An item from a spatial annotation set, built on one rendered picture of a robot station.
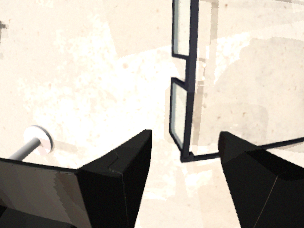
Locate black glasses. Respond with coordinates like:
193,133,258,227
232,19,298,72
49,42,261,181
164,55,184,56
169,0,304,163

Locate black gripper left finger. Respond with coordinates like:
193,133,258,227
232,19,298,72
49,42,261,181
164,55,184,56
0,129,152,228

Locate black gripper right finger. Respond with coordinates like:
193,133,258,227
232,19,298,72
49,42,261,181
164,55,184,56
217,130,304,228

